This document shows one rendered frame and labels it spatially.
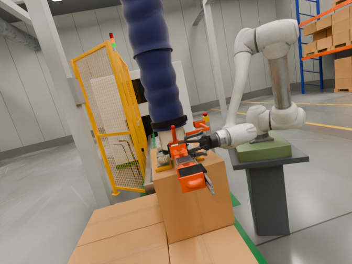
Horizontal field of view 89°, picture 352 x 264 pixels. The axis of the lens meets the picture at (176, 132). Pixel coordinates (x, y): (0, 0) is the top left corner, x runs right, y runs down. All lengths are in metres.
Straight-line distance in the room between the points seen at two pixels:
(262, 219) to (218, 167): 0.92
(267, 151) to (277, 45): 0.70
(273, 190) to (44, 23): 2.73
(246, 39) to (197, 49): 10.02
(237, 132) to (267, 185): 0.82
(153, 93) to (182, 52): 9.92
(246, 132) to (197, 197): 0.44
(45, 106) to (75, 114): 9.28
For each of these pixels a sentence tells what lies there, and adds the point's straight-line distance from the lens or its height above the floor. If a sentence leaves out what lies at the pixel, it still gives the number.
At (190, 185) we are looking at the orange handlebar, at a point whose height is 1.09.
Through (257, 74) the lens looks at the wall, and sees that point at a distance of 12.50.
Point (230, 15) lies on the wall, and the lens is 12.37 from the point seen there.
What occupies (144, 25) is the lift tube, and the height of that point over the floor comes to 1.72.
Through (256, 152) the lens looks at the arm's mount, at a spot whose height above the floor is 0.81.
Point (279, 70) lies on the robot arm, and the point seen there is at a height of 1.34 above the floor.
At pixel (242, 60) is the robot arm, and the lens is 1.14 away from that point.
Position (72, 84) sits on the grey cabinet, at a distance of 2.37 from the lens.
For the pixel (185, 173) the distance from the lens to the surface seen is 0.57.
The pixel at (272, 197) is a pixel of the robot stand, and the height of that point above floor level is 0.37.
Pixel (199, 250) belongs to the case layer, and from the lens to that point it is 1.13.
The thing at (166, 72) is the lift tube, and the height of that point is 1.48.
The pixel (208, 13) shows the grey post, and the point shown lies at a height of 2.91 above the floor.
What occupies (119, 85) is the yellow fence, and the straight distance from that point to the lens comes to 2.33.
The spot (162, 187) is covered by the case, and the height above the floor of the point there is 0.90.
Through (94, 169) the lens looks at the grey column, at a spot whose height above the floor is 0.66.
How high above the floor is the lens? 1.36
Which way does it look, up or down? 12 degrees down
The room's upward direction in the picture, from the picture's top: 13 degrees counter-clockwise
